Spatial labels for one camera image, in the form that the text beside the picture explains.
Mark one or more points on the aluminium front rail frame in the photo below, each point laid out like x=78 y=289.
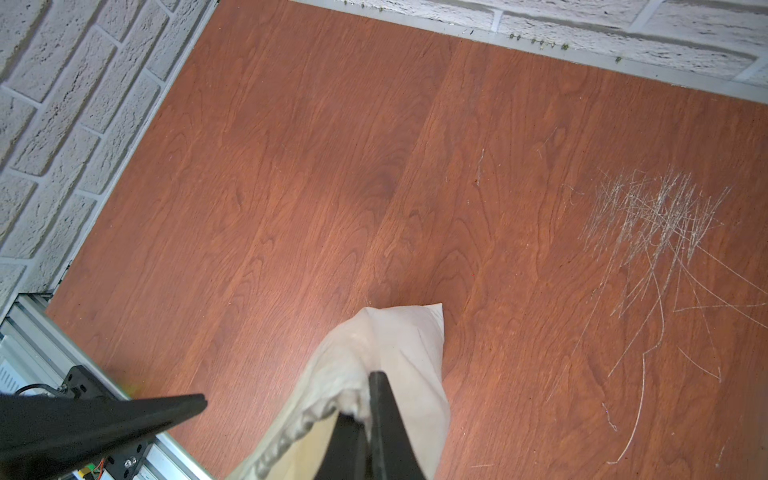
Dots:
x=34 y=350

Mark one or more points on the cream cloth drawstring bag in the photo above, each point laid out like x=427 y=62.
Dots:
x=406 y=343

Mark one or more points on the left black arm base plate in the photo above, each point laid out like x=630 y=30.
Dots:
x=123 y=451

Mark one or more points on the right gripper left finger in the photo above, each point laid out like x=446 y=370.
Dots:
x=46 y=437

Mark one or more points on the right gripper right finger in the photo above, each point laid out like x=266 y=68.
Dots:
x=384 y=452

